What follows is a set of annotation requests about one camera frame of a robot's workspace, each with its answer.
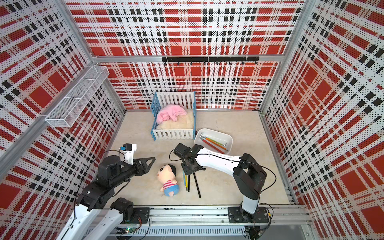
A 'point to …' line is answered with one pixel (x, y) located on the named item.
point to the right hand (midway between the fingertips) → (193, 168)
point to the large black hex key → (197, 185)
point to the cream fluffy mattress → (183, 122)
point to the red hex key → (212, 146)
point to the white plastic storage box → (214, 141)
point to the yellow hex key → (186, 182)
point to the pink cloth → (170, 112)
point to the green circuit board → (130, 229)
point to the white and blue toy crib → (161, 99)
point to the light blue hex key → (184, 178)
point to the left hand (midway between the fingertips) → (154, 159)
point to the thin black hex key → (188, 183)
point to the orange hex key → (212, 142)
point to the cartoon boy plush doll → (166, 174)
